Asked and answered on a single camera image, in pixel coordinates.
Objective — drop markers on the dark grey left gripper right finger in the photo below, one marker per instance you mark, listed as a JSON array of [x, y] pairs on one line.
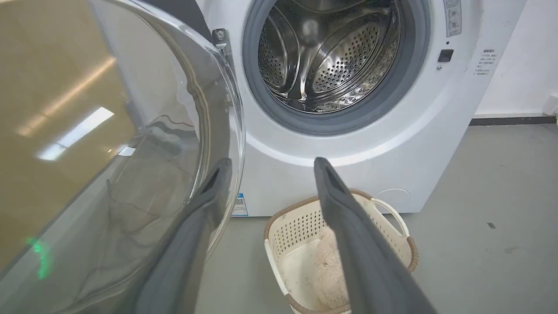
[[366, 257]]

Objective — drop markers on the glass washer door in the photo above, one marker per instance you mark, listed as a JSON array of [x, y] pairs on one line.
[[109, 144]]

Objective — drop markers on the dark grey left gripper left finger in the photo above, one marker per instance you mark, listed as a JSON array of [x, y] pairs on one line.
[[183, 257]]

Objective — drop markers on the grey warning label sticker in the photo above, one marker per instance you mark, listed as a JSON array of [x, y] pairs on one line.
[[453, 16]]

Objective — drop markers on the cream fluffy towel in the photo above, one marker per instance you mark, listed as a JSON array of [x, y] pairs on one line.
[[329, 270]]

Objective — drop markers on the blue energy label sticker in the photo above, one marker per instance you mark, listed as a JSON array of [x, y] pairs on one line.
[[239, 205]]

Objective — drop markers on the white front-load washing machine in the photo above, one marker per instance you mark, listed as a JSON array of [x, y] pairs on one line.
[[392, 131]]

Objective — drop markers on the grey metal bracket with screw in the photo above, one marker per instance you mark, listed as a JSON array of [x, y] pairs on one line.
[[222, 41]]

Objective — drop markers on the white wall socket box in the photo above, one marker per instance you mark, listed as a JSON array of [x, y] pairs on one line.
[[552, 104]]

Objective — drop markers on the cream perforated laundry basket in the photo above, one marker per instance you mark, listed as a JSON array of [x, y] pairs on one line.
[[296, 244]]

